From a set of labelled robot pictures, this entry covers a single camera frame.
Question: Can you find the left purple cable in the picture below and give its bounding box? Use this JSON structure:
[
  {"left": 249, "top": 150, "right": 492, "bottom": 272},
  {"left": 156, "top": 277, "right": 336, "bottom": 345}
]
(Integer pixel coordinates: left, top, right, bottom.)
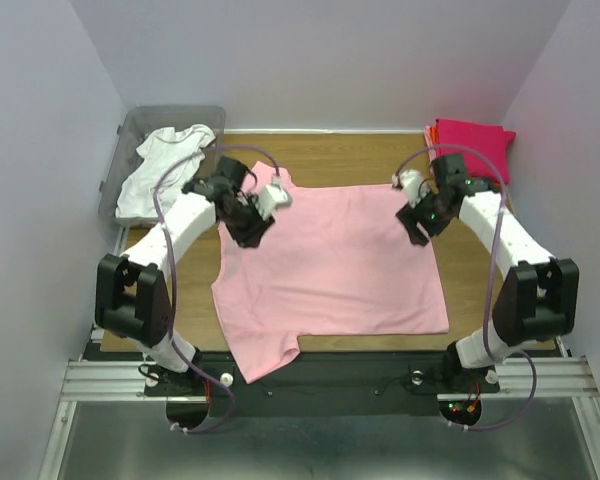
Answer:
[{"left": 151, "top": 143, "right": 286, "bottom": 435}]

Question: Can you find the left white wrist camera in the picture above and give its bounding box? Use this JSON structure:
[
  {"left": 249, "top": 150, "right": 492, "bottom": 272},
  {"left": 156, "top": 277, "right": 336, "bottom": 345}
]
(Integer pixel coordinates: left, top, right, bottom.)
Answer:
[{"left": 255, "top": 175, "right": 292, "bottom": 220}]

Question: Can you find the purple cable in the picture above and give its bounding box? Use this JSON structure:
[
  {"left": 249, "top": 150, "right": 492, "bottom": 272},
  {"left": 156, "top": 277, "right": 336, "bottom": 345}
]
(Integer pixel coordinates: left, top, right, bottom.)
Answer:
[
  {"left": 392, "top": 143, "right": 539, "bottom": 434},
  {"left": 151, "top": 143, "right": 286, "bottom": 435}
]

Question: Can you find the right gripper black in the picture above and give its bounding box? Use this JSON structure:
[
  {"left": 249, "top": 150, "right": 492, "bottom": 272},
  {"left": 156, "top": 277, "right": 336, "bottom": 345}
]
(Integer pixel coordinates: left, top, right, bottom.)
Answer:
[{"left": 396, "top": 184, "right": 454, "bottom": 247}]

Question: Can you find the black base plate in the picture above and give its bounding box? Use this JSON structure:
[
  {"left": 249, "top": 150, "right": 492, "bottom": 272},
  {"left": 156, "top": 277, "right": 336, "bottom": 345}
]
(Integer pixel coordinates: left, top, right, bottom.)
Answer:
[{"left": 138, "top": 351, "right": 499, "bottom": 426}]

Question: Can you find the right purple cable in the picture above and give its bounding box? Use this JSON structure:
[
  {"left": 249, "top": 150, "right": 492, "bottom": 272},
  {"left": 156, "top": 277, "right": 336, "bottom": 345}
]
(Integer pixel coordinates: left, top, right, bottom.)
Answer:
[{"left": 392, "top": 143, "right": 539, "bottom": 434}]

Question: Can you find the white t-shirt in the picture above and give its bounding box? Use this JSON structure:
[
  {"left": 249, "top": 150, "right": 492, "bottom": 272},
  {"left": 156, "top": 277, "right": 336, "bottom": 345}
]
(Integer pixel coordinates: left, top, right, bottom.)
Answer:
[{"left": 115, "top": 124, "right": 216, "bottom": 222}]

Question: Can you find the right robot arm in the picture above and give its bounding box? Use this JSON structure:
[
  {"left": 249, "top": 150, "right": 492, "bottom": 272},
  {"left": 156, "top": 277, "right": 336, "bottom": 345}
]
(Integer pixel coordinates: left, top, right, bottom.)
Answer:
[{"left": 392, "top": 153, "right": 579, "bottom": 390}]

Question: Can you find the light pink t-shirt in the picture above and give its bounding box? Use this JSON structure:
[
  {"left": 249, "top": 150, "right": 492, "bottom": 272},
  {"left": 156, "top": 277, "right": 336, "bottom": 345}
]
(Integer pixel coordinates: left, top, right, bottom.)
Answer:
[{"left": 212, "top": 171, "right": 449, "bottom": 383}]

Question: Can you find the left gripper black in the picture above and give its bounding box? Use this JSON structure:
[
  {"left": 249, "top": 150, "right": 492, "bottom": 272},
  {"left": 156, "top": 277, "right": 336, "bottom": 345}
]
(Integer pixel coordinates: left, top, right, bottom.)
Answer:
[{"left": 221, "top": 193, "right": 276, "bottom": 249}]

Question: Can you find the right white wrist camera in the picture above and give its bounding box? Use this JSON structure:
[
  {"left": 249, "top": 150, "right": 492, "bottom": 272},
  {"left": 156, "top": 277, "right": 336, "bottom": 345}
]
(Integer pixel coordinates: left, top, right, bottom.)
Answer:
[{"left": 392, "top": 169, "right": 430, "bottom": 208}]

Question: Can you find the magenta folded t-shirt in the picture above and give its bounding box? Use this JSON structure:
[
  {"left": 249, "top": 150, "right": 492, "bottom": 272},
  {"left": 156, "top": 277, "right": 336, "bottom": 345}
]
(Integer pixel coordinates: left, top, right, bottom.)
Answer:
[{"left": 435, "top": 118, "right": 516, "bottom": 184}]

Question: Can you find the clear plastic bin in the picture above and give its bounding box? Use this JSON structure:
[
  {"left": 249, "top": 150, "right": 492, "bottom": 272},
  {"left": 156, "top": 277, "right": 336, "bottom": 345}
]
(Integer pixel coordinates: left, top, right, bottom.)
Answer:
[{"left": 98, "top": 105, "right": 226, "bottom": 227}]

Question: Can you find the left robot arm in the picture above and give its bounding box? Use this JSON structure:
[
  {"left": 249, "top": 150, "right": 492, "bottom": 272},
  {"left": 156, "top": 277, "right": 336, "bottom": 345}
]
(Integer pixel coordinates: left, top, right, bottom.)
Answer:
[{"left": 95, "top": 156, "right": 291, "bottom": 394}]

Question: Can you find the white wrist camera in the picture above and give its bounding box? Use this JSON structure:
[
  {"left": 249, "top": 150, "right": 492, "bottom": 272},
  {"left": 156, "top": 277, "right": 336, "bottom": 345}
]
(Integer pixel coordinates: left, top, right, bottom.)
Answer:
[
  {"left": 255, "top": 175, "right": 292, "bottom": 220},
  {"left": 392, "top": 169, "right": 430, "bottom": 208}
]

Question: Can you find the aluminium frame rail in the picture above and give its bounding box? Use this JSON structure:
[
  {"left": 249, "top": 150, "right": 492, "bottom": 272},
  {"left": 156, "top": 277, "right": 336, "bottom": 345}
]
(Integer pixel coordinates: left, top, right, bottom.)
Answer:
[{"left": 37, "top": 219, "right": 154, "bottom": 480}]

